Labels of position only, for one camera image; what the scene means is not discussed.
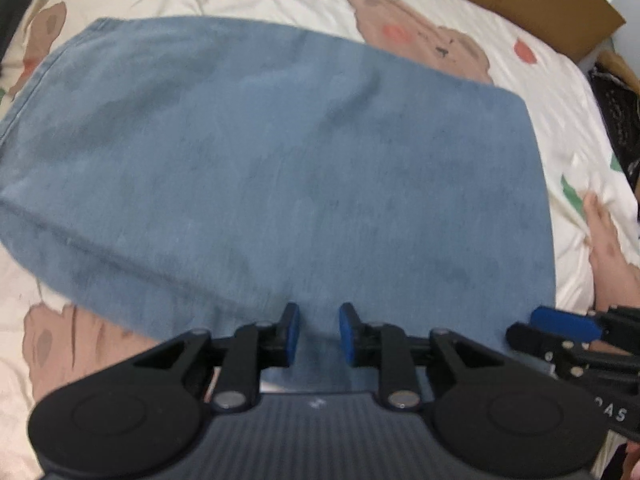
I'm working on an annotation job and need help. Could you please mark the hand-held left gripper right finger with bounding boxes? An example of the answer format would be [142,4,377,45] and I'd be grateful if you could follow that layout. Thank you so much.
[339,302,507,410]

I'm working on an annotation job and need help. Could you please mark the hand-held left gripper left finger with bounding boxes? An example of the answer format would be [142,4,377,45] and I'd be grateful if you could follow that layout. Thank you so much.
[132,302,302,412]

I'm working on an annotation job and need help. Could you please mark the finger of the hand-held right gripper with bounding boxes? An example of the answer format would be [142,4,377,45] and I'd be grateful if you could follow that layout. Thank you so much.
[505,324,589,376]
[530,306,618,341]

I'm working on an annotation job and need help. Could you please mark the light blue denim pants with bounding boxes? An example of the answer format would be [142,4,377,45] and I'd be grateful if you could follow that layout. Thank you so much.
[0,16,557,396]

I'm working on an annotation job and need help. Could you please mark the person's bare foot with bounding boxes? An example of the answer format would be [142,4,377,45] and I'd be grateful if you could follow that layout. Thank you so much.
[582,191,640,311]

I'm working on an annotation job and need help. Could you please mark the leopard print cloth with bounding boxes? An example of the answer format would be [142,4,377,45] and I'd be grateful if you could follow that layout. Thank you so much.
[589,62,640,186]

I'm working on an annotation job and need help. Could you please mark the brown cardboard box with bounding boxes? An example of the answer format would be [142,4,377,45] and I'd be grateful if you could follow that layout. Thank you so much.
[350,0,627,63]

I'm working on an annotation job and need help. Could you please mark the cream bear print bed sheet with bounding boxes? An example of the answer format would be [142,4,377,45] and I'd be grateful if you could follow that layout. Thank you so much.
[0,0,640,480]

